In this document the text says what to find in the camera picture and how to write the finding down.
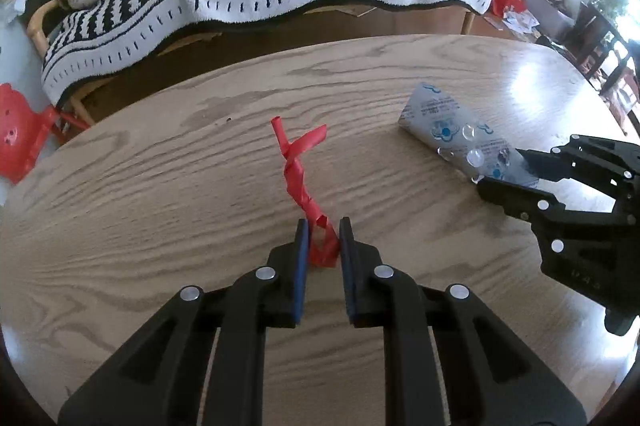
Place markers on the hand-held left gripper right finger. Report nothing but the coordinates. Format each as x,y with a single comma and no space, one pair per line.
346,271

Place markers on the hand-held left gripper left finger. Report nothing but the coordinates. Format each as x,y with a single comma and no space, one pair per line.
300,271

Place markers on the pile of white papers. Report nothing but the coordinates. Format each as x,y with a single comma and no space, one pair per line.
515,19

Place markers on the dark wooden chair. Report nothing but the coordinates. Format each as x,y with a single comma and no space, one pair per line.
600,45

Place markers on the red plastic stool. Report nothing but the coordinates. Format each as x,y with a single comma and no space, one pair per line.
17,125

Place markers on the red ribbon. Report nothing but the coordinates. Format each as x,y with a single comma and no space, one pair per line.
300,191

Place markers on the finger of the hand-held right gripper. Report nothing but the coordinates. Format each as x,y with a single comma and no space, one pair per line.
570,236
575,160

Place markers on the clear plastic blister packet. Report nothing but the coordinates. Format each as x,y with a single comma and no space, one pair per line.
440,120

